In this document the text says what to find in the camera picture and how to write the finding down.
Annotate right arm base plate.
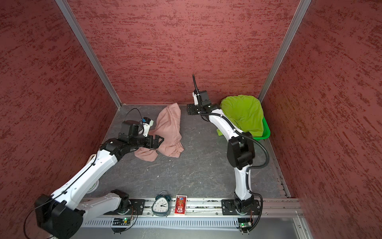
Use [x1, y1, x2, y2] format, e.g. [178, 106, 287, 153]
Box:
[221, 198, 261, 216]

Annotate lime green shorts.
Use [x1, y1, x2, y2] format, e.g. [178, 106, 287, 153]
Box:
[220, 95, 264, 137]

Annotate left green circuit board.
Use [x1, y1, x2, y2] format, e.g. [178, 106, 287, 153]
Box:
[111, 218, 131, 228]

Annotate pink shorts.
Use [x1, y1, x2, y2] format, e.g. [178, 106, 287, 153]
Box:
[134, 103, 184, 162]

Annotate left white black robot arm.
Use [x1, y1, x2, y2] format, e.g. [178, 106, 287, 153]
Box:
[34, 117, 164, 239]

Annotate green round button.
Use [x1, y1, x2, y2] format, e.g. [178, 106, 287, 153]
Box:
[87, 154, 100, 194]

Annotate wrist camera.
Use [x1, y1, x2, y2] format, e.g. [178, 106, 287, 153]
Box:
[193, 91, 199, 106]
[142, 117, 154, 137]

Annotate red playing card box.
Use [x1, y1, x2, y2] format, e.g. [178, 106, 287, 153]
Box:
[174, 195, 187, 216]

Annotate white perforated cable duct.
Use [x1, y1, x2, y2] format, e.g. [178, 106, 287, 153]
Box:
[82, 217, 238, 230]

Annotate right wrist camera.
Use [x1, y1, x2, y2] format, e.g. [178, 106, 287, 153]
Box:
[193, 91, 199, 106]

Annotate green plastic basket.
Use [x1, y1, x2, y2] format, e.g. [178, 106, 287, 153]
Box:
[253, 118, 271, 141]

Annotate left aluminium corner post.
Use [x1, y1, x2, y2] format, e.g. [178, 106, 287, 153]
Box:
[55, 0, 123, 109]

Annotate aluminium corner post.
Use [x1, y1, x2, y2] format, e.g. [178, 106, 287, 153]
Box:
[258, 0, 311, 102]
[55, 0, 123, 109]

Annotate green circuit board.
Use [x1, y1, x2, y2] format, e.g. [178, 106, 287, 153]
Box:
[111, 218, 131, 228]
[238, 218, 253, 233]

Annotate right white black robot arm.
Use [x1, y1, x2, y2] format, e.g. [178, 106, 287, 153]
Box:
[187, 90, 256, 215]

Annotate right aluminium corner post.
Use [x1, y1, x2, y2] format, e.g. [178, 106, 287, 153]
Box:
[258, 0, 311, 102]

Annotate dark green alarm clock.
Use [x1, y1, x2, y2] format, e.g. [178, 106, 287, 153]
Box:
[151, 191, 171, 217]

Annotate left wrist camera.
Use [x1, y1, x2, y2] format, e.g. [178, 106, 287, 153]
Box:
[142, 117, 154, 137]

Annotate right green circuit board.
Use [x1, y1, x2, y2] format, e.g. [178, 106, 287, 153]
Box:
[238, 218, 253, 233]

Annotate aluminium mounting rail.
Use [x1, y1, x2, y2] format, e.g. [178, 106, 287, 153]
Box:
[138, 197, 304, 218]

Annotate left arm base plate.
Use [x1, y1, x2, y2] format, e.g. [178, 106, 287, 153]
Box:
[104, 199, 146, 216]

